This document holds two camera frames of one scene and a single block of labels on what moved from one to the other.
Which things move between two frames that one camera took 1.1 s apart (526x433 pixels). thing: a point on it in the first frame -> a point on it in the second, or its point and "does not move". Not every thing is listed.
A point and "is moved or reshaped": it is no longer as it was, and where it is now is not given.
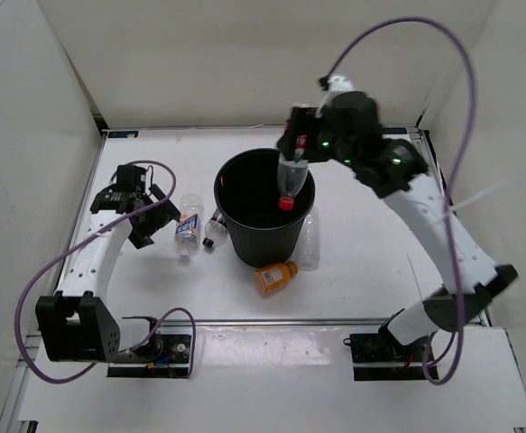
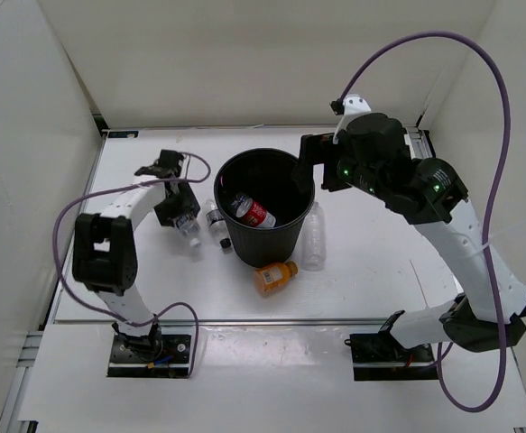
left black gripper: x=163 y=213 -> x=189 y=203
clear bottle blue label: x=189 y=226 is moved or reshaped
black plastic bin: x=246 y=194 does not move
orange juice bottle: x=273 y=279 does not move
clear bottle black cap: x=216 y=232 is moved or reshaped
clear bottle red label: x=291 y=175 -> x=252 y=211
